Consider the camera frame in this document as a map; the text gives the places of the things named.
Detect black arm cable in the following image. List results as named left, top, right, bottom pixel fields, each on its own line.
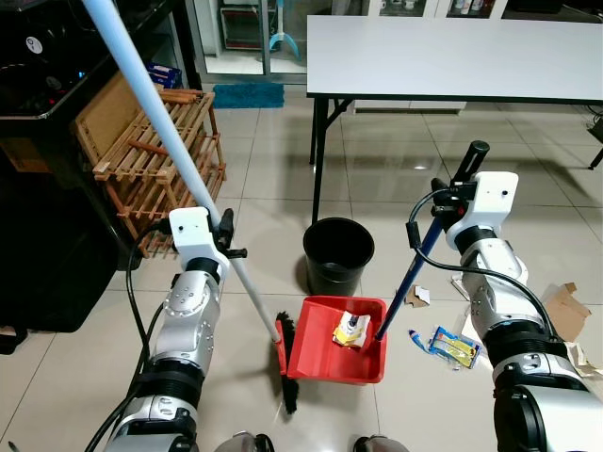
left=125, top=218, right=172, bottom=368
left=407, top=188, right=557, bottom=340

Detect robot right leg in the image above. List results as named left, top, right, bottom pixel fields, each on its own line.
left=353, top=433, right=411, bottom=452

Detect teal floor mat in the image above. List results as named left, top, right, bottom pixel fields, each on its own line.
left=212, top=83, right=285, bottom=109

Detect aluminium glass sliding door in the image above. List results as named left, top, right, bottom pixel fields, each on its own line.
left=188, top=0, right=312, bottom=81

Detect folded brown cardboard piece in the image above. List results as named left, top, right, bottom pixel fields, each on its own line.
left=542, top=282, right=593, bottom=342

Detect black round waste bin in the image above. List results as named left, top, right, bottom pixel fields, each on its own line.
left=302, top=218, right=375, bottom=298

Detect robot leg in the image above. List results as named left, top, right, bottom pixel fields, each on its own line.
left=353, top=433, right=411, bottom=452
left=215, top=431, right=274, bottom=452

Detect blue printed paper boxes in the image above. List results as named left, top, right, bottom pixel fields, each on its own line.
left=146, top=63, right=185, bottom=92

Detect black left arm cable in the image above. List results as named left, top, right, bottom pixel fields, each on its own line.
left=125, top=218, right=172, bottom=368

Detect black cooling fan with sticker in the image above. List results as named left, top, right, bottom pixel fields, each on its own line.
left=19, top=28, right=53, bottom=67

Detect pale-handled black bristle broom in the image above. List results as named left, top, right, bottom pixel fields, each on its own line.
left=83, top=0, right=302, bottom=415

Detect black trolley suitcase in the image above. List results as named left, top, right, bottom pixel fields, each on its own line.
left=0, top=169, right=128, bottom=354

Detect red dustpan with blue handle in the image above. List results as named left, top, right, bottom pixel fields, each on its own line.
left=285, top=141, right=491, bottom=385

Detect black glass-top desk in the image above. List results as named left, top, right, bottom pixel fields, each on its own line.
left=0, top=0, right=189, bottom=274

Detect small yellow white packet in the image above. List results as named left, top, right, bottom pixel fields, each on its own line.
left=332, top=311, right=370, bottom=347

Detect white table with black legs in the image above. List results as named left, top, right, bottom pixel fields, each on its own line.
left=306, top=14, right=603, bottom=227

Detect yellow white crumpled wrapper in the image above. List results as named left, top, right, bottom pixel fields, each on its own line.
left=563, top=341, right=593, bottom=379

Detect robot left leg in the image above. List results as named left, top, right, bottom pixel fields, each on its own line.
left=215, top=431, right=274, bottom=452

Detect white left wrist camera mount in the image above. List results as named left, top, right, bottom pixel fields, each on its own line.
left=168, top=207, right=227, bottom=279

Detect wooden slatted rack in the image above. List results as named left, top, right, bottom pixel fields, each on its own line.
left=92, top=88, right=227, bottom=257

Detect brown cardboard box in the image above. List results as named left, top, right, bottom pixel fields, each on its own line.
left=73, top=71, right=156, bottom=170

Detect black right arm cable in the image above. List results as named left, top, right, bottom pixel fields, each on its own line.
left=407, top=188, right=557, bottom=340

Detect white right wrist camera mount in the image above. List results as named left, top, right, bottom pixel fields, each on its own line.
left=445, top=171, right=519, bottom=250

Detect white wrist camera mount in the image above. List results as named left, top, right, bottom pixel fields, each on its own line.
left=168, top=207, right=227, bottom=279
left=445, top=171, right=519, bottom=250

